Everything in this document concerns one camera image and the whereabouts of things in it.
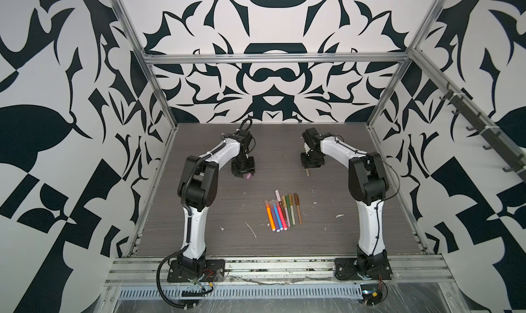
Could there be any brown marker pen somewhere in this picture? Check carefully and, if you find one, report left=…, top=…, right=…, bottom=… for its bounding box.
left=294, top=193, right=303, bottom=225

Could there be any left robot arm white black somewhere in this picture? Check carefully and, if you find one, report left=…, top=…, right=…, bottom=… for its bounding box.
left=177, top=129, right=255, bottom=273

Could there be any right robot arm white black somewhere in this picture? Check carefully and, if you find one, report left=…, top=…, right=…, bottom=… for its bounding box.
left=300, top=128, right=389, bottom=273

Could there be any green marker pen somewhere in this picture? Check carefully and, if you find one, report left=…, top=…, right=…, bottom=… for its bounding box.
left=288, top=193, right=295, bottom=226

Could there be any olive tan marker pen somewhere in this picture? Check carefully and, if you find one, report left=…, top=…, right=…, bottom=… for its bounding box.
left=282, top=195, right=291, bottom=228

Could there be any dark red marker pen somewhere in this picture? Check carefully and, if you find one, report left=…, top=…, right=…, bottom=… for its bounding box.
left=279, top=201, right=288, bottom=226

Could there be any orange marker pen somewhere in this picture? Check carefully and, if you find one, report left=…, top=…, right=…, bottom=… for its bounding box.
left=265, top=200, right=276, bottom=232

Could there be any light pink marker pen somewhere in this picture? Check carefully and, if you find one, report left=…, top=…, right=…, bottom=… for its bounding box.
left=275, top=189, right=291, bottom=230

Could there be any blue marker pen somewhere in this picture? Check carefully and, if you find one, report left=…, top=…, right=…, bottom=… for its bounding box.
left=273, top=200, right=283, bottom=232

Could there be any purple marker pen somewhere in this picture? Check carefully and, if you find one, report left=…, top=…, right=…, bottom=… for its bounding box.
left=269, top=201, right=280, bottom=232

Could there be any pink red marker pen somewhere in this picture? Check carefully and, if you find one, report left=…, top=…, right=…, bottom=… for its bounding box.
left=276, top=202, right=288, bottom=231

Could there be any circuit board with green light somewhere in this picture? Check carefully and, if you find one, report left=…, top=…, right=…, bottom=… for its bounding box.
left=360, top=284, right=388, bottom=307

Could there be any grey hook rack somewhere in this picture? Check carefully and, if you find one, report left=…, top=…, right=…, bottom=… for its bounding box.
left=440, top=84, right=525, bottom=182

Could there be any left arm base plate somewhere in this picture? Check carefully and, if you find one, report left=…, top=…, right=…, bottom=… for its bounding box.
left=167, top=257, right=225, bottom=283

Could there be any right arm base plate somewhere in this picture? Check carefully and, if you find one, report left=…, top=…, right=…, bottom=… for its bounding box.
left=334, top=256, right=393, bottom=281

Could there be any white slotted cable duct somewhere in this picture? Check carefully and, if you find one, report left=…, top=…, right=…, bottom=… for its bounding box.
left=119, top=284, right=362, bottom=300

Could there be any aluminium frame crossbar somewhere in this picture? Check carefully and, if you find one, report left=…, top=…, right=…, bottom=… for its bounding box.
left=143, top=52, right=408, bottom=65

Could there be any aluminium front rail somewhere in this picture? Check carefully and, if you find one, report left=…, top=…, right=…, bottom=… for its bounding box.
left=104, top=255, right=454, bottom=286

